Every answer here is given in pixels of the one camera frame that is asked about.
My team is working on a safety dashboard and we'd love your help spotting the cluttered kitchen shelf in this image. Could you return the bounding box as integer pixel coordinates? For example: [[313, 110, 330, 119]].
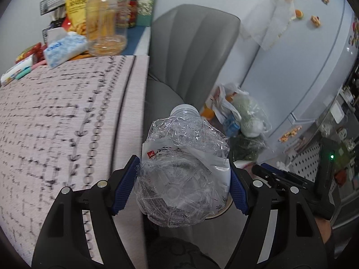
[[314, 62, 359, 197]]

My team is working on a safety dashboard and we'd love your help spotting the black wire basket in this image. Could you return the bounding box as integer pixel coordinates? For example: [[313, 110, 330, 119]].
[[39, 0, 69, 16]]

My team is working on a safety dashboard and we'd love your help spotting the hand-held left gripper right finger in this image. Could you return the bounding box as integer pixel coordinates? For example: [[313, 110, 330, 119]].
[[224, 165, 328, 269]]

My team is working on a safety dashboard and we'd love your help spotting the teal pen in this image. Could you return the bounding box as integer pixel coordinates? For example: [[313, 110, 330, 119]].
[[15, 66, 32, 79]]

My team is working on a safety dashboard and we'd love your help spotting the clear bag of vegetables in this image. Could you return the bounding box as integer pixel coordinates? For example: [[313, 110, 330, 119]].
[[224, 94, 271, 138]]

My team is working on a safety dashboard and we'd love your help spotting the blue white tissue pack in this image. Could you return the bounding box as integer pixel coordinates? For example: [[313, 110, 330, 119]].
[[43, 28, 89, 68]]

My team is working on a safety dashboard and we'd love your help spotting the white orange plastic bag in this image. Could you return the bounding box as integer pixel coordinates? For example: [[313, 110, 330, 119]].
[[206, 83, 250, 129]]

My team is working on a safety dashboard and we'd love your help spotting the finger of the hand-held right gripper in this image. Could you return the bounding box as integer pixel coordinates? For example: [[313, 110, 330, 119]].
[[252, 165, 284, 191], [261, 163, 307, 187]]

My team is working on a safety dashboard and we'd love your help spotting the bag of dark greens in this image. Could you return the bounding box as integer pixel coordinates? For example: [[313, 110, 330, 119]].
[[230, 133, 270, 163]]

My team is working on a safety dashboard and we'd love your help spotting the person's right forearm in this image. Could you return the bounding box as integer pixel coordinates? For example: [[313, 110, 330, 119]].
[[313, 216, 337, 258]]

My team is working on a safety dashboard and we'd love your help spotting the clear plastic jar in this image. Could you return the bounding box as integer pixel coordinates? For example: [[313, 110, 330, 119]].
[[85, 0, 129, 57]]

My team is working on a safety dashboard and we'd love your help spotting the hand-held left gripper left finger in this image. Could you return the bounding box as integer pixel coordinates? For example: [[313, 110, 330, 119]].
[[32, 155, 141, 269]]

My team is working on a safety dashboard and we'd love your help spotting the blue table mat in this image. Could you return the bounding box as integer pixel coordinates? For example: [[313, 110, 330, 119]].
[[123, 26, 150, 56]]

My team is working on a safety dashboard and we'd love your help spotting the beige round bin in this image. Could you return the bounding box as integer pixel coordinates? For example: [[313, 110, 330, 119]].
[[206, 195, 234, 219]]

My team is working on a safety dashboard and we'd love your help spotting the grey upholstered chair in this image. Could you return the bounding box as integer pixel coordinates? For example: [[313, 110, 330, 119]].
[[144, 4, 241, 118]]

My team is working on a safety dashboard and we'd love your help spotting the crushed clear plastic bottle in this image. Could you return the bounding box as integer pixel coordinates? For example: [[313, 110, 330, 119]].
[[134, 104, 231, 228]]

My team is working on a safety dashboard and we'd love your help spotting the pale blue fridge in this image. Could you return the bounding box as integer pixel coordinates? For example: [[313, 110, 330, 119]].
[[238, 0, 359, 152]]

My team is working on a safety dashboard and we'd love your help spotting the red flat box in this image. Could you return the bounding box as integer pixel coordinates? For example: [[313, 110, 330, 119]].
[[15, 43, 42, 62]]

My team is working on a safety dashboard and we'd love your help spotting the green tall box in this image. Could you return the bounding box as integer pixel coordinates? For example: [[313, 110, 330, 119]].
[[137, 0, 159, 28]]

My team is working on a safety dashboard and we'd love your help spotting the yellow snack bag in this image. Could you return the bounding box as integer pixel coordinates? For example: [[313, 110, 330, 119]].
[[66, 0, 101, 34]]

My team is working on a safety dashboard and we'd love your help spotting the red bottle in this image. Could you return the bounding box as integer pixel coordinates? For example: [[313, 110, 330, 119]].
[[127, 0, 139, 30]]

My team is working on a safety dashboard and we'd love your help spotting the white mesh bag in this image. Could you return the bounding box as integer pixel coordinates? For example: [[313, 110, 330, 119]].
[[240, 0, 296, 51]]

